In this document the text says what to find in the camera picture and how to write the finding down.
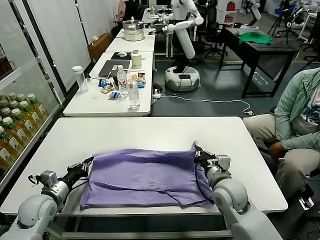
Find white desk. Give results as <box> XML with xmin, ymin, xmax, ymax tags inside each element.
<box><xmin>62</xmin><ymin>51</ymin><xmax>154</xmax><ymax>118</ymax></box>
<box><xmin>104</xmin><ymin>34</ymin><xmax>156</xmax><ymax>53</ymax></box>

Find white humanoid robot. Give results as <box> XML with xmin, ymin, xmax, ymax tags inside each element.
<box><xmin>148</xmin><ymin>0</ymin><xmax>204</xmax><ymax>93</ymax></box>

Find steel steamer pot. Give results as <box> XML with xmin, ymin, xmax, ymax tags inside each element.
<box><xmin>121</xmin><ymin>16</ymin><xmax>146</xmax><ymax>42</ymax></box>

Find dark grey laptop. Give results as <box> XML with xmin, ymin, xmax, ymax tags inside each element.
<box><xmin>98</xmin><ymin>60</ymin><xmax>131</xmax><ymax>78</ymax></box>

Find black mouse pad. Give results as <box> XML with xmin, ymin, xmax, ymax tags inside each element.
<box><xmin>110</xmin><ymin>51</ymin><xmax>133</xmax><ymax>60</ymax></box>

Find black tripod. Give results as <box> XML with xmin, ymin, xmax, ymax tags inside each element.
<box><xmin>268</xmin><ymin>0</ymin><xmax>292</xmax><ymax>45</ymax></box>

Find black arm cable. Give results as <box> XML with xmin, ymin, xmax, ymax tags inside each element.
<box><xmin>194</xmin><ymin>162</ymin><xmax>216</xmax><ymax>204</ymax></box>
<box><xmin>27</xmin><ymin>174</ymin><xmax>42</xmax><ymax>187</ymax></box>

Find white shelf red items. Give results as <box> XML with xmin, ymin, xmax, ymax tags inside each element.
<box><xmin>216</xmin><ymin>0</ymin><xmax>238</xmax><ymax>29</ymax></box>

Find clear nut snack packet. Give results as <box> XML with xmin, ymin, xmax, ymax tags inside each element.
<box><xmin>100</xmin><ymin>84</ymin><xmax>115</xmax><ymax>95</ymax></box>

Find seated person left hand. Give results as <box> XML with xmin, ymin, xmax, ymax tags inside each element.
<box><xmin>268</xmin><ymin>141</ymin><xmax>286</xmax><ymax>161</ymax></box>

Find glass door display fridge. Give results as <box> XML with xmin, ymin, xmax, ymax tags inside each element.
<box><xmin>0</xmin><ymin>0</ymin><xmax>70</xmax><ymax>191</ymax></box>

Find black swivel chair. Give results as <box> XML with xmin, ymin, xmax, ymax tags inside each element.
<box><xmin>257</xmin><ymin>104</ymin><xmax>320</xmax><ymax>213</ymax></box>

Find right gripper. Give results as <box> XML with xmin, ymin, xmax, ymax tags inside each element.
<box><xmin>193</xmin><ymin>144</ymin><xmax>217</xmax><ymax>169</ymax></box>

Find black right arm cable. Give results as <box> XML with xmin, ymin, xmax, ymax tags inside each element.
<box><xmin>194</xmin><ymin>162</ymin><xmax>216</xmax><ymax>204</ymax></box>

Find green cloth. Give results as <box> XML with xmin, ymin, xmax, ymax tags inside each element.
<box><xmin>238</xmin><ymin>31</ymin><xmax>275</xmax><ymax>46</ymax></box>

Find large clear water bottle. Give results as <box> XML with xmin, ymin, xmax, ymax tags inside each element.
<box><xmin>127</xmin><ymin>74</ymin><xmax>141</xmax><ymax>111</ymax></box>

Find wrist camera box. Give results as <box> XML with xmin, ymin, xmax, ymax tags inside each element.
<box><xmin>216</xmin><ymin>154</ymin><xmax>232</xmax><ymax>172</ymax></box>
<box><xmin>39</xmin><ymin>170</ymin><xmax>58</xmax><ymax>187</ymax></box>

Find cardboard box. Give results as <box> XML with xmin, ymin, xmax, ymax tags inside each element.
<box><xmin>87</xmin><ymin>32</ymin><xmax>115</xmax><ymax>64</ymax></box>

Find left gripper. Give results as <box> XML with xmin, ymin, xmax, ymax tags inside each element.
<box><xmin>63</xmin><ymin>156</ymin><xmax>95</xmax><ymax>185</ymax></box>

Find person in pink top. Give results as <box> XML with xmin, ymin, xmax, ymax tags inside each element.
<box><xmin>116</xmin><ymin>0</ymin><xmax>129</xmax><ymax>23</ymax></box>

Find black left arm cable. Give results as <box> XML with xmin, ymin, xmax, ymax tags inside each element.
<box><xmin>27</xmin><ymin>174</ymin><xmax>42</xmax><ymax>187</ymax></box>

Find water bottle red label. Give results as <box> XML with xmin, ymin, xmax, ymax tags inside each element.
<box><xmin>116</xmin><ymin>65</ymin><xmax>129</xmax><ymax>98</ymax></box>

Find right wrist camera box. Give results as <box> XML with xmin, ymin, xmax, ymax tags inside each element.
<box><xmin>216</xmin><ymin>154</ymin><xmax>232</xmax><ymax>172</ymax></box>

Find cream canister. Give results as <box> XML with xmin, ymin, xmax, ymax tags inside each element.
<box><xmin>131</xmin><ymin>49</ymin><xmax>146</xmax><ymax>70</ymax></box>

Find clear jar white lid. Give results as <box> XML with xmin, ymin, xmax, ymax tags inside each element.
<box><xmin>72</xmin><ymin>65</ymin><xmax>90</xmax><ymax>94</ymax></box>

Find purple t-shirt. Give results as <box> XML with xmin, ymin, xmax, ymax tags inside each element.
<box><xmin>79</xmin><ymin>140</ymin><xmax>216</xmax><ymax>208</ymax></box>

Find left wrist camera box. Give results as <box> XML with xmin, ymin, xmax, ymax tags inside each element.
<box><xmin>39</xmin><ymin>170</ymin><xmax>58</xmax><ymax>187</ymax></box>

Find black office chair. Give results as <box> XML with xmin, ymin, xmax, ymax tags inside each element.
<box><xmin>196</xmin><ymin>0</ymin><xmax>230</xmax><ymax>60</ymax></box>

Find black table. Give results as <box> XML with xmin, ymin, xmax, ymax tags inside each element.
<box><xmin>219</xmin><ymin>27</ymin><xmax>300</xmax><ymax>99</ymax></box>

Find white charging cable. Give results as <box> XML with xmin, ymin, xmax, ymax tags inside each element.
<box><xmin>88</xmin><ymin>69</ymin><xmax>118</xmax><ymax>81</ymax></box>

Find white floor cable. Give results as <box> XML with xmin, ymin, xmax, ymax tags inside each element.
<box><xmin>159</xmin><ymin>93</ymin><xmax>255</xmax><ymax>116</ymax></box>

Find seated person green jacket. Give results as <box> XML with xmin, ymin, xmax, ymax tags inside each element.
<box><xmin>242</xmin><ymin>67</ymin><xmax>320</xmax><ymax>198</ymax></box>

